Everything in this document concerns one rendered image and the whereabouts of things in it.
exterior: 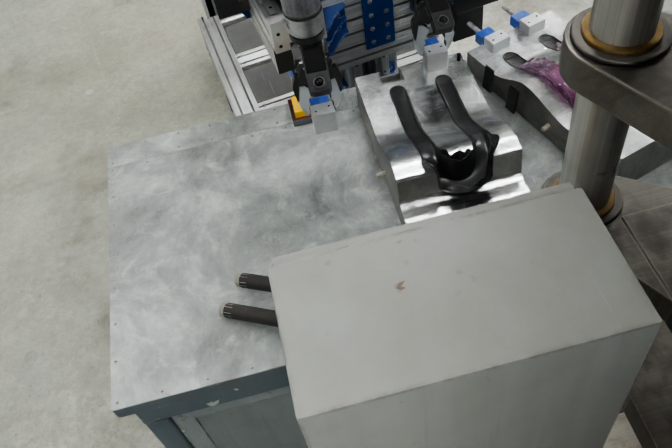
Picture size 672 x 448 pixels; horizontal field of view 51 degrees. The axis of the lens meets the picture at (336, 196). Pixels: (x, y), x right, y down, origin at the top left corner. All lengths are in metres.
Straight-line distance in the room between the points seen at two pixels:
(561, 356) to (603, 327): 0.04
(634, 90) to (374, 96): 1.01
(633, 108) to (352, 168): 0.99
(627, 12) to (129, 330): 1.11
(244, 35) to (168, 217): 1.54
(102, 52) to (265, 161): 2.02
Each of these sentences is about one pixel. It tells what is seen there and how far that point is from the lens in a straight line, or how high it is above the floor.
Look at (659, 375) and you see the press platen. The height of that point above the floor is 1.04.
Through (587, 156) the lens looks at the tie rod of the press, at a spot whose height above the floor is 1.39.
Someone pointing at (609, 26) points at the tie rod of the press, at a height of 1.57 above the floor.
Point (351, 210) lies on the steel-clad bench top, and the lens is 1.52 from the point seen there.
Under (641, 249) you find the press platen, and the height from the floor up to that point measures 1.29.
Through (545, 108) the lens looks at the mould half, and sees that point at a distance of 1.61.
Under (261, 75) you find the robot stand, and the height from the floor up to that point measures 0.21.
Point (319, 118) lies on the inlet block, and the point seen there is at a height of 0.95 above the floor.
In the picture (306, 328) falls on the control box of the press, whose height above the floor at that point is 1.47.
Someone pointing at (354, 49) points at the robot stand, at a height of 0.74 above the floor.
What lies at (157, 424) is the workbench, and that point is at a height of 0.66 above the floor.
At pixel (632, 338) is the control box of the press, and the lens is 0.62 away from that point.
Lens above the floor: 1.99
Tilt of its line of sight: 50 degrees down
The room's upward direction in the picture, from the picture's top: 11 degrees counter-clockwise
